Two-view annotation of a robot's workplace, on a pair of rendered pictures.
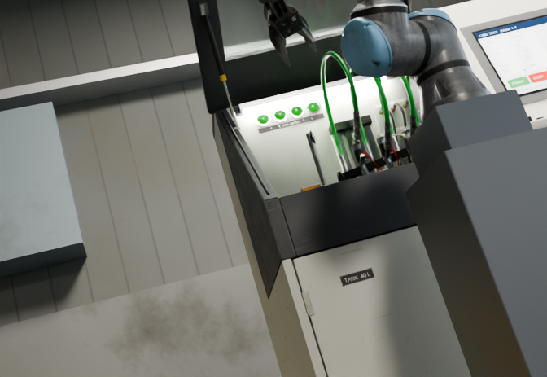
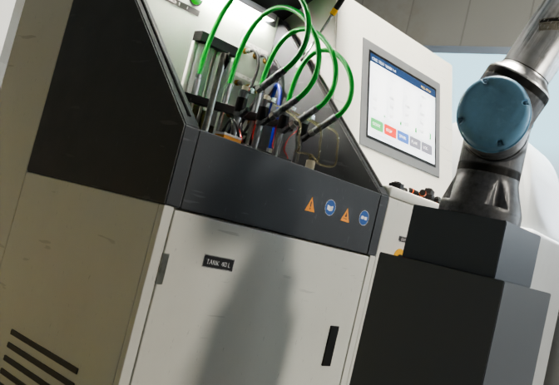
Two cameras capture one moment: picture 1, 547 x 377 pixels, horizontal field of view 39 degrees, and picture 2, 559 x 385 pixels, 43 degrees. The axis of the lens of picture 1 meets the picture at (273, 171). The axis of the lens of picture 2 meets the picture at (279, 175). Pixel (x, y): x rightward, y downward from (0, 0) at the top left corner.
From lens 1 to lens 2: 102 cm
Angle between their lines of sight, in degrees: 38
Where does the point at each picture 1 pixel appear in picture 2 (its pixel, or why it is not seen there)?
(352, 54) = (478, 109)
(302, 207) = (215, 155)
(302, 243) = (193, 196)
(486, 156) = (516, 303)
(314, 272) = (186, 236)
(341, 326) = (177, 309)
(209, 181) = not seen: outside the picture
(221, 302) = not seen: outside the picture
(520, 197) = (513, 355)
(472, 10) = (377, 27)
